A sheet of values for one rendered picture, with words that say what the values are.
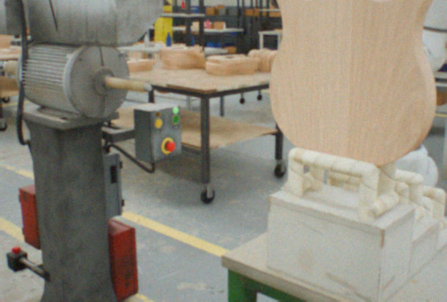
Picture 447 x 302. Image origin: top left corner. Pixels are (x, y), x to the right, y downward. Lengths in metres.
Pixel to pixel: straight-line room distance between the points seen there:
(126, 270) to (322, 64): 1.45
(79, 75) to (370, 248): 1.10
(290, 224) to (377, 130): 0.28
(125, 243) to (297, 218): 1.20
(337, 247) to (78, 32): 0.98
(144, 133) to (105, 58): 0.34
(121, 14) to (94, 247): 1.00
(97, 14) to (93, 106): 0.38
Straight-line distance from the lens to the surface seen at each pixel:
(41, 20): 1.97
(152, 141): 1.99
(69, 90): 1.78
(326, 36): 1.06
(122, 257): 2.24
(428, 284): 1.23
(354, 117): 1.05
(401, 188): 1.19
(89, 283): 2.20
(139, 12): 1.54
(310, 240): 1.13
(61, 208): 2.03
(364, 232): 1.05
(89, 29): 1.60
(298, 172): 1.12
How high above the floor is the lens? 1.51
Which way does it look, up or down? 14 degrees down
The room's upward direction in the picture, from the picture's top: straight up
